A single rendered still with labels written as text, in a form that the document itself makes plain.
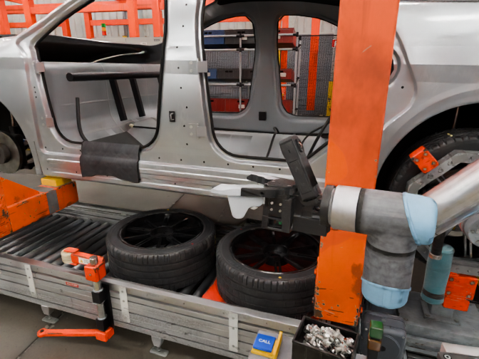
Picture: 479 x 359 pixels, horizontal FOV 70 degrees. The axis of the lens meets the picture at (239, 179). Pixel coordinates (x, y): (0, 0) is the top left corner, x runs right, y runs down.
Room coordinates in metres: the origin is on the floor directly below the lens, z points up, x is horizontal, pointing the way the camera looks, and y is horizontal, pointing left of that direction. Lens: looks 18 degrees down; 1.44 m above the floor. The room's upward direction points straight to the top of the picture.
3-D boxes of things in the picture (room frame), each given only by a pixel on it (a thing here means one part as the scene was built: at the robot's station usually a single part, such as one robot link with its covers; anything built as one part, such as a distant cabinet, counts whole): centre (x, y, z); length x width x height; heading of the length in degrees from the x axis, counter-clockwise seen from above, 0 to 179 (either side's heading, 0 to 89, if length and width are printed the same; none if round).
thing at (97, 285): (1.49, 0.73, 0.30); 0.09 x 0.05 x 0.50; 71
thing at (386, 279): (0.51, -0.26, 1.12); 0.11 x 0.08 x 0.11; 153
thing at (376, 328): (0.89, -0.44, 0.64); 0.04 x 0.04 x 0.04; 71
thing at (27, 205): (2.08, 1.33, 0.69); 0.52 x 0.17 x 0.35; 161
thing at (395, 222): (0.49, -0.25, 1.21); 0.11 x 0.08 x 0.09; 63
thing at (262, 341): (1.01, -0.09, 0.47); 0.07 x 0.07 x 0.02; 71
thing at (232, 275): (1.67, -0.20, 0.39); 0.66 x 0.66 x 0.24
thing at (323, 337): (0.94, -0.30, 0.51); 0.20 x 0.14 x 0.13; 63
